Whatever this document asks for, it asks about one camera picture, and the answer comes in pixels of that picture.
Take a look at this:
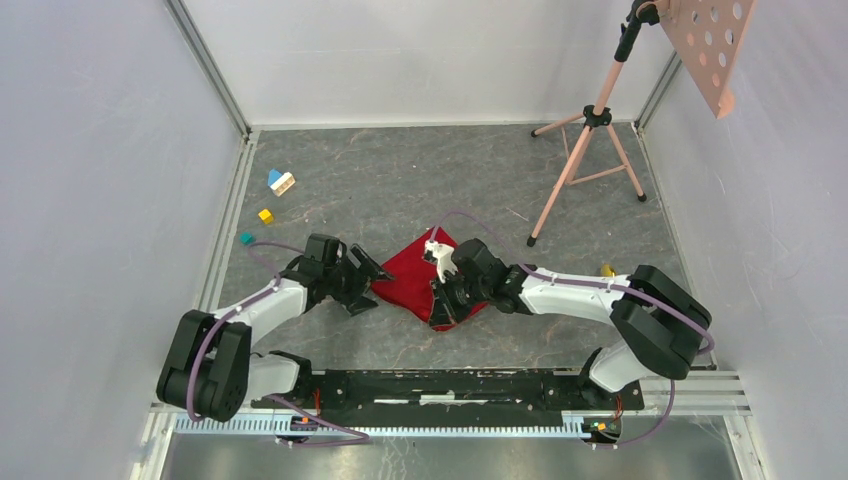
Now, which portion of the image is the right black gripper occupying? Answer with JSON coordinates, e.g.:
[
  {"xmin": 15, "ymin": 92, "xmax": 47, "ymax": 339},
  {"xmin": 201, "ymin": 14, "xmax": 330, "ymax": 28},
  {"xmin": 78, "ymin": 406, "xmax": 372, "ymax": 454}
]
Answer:
[{"xmin": 429, "ymin": 269, "xmax": 490, "ymax": 327}]

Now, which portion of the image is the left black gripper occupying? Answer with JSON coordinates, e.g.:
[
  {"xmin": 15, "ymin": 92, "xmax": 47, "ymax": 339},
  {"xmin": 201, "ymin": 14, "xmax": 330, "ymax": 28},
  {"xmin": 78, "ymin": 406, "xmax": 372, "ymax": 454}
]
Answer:
[{"xmin": 323, "ymin": 245, "xmax": 394, "ymax": 317}]

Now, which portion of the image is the red cloth napkin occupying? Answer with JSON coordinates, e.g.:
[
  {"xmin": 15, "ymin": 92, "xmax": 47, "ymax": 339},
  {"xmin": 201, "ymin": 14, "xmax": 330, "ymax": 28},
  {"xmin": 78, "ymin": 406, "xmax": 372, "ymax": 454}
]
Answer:
[{"xmin": 373, "ymin": 227, "xmax": 487, "ymax": 328}]

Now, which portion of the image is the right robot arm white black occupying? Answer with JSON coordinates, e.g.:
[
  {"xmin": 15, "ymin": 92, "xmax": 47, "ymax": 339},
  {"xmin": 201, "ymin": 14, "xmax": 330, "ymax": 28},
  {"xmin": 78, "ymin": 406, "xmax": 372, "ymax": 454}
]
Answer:
[{"xmin": 424, "ymin": 239, "xmax": 713, "ymax": 408}]

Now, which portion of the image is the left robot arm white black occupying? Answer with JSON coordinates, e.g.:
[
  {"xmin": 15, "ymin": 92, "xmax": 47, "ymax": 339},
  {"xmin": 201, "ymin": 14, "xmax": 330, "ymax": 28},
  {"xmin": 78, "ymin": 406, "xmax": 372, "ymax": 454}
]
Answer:
[{"xmin": 155, "ymin": 233, "xmax": 394, "ymax": 422}]

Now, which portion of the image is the yellow toy cube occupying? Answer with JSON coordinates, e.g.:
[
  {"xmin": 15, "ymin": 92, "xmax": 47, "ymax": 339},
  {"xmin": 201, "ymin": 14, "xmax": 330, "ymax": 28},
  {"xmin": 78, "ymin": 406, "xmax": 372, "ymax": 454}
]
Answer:
[{"xmin": 258, "ymin": 209, "xmax": 274, "ymax": 224}]

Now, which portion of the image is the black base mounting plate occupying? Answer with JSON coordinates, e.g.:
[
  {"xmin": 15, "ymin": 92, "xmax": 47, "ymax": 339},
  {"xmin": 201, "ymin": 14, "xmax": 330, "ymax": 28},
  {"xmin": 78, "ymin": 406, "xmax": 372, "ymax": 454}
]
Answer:
[{"xmin": 284, "ymin": 369, "xmax": 645, "ymax": 428}]

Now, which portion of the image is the teal toy cube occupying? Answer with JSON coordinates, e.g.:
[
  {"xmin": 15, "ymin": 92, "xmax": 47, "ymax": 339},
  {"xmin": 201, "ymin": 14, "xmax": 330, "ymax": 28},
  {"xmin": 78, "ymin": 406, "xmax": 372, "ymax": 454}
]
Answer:
[{"xmin": 239, "ymin": 232, "xmax": 256, "ymax": 246}]

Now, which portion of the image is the blue white toy block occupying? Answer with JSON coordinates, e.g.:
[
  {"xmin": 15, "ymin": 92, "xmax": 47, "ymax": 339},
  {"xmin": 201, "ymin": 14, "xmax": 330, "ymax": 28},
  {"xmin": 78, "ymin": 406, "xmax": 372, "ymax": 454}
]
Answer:
[{"xmin": 267, "ymin": 169, "xmax": 296, "ymax": 197}]

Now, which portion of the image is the iridescent spoon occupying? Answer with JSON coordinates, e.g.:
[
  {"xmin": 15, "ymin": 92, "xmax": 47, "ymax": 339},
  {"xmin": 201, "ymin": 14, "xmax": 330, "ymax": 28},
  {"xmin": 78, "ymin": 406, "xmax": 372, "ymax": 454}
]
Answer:
[{"xmin": 600, "ymin": 264, "xmax": 617, "ymax": 277}]

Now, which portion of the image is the pink tripod stand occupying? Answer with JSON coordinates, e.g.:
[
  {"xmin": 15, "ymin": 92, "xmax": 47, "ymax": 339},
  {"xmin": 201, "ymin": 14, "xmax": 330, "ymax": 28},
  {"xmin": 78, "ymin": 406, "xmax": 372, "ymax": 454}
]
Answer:
[{"xmin": 526, "ymin": 0, "xmax": 665, "ymax": 247}]

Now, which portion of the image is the pink perforated board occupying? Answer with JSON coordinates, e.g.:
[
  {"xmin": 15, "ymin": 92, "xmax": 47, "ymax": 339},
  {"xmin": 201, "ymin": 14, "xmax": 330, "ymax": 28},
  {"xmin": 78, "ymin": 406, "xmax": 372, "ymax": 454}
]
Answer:
[{"xmin": 657, "ymin": 0, "xmax": 757, "ymax": 119}]

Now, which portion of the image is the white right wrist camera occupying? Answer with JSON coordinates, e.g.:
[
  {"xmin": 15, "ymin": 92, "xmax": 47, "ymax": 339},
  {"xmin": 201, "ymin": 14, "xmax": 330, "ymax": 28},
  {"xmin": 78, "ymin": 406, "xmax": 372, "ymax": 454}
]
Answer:
[{"xmin": 423, "ymin": 240, "xmax": 458, "ymax": 283}]

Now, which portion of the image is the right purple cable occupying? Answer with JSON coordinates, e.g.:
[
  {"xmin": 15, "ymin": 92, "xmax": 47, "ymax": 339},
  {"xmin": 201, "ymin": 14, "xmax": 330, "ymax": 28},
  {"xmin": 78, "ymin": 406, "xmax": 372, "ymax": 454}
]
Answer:
[{"xmin": 429, "ymin": 210, "xmax": 717, "ymax": 452}]

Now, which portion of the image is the white slotted cable duct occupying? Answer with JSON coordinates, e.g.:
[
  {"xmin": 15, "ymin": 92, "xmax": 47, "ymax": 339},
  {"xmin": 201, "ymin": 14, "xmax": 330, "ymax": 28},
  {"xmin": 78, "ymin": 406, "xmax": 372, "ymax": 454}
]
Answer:
[{"xmin": 174, "ymin": 411, "xmax": 591, "ymax": 440}]

